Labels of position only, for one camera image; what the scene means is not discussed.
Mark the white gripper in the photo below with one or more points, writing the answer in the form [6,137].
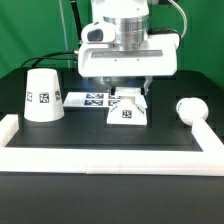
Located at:
[105,53]

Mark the white lamp base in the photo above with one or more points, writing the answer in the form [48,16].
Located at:
[130,110]

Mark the white lamp bulb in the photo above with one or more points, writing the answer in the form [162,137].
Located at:
[190,109]

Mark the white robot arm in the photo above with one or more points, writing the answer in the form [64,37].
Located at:
[125,15]

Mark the white lamp shade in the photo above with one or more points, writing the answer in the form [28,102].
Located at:
[43,100]

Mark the white tag sheet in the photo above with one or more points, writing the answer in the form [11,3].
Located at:
[84,99]

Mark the white foam fence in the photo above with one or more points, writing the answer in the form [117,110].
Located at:
[45,160]

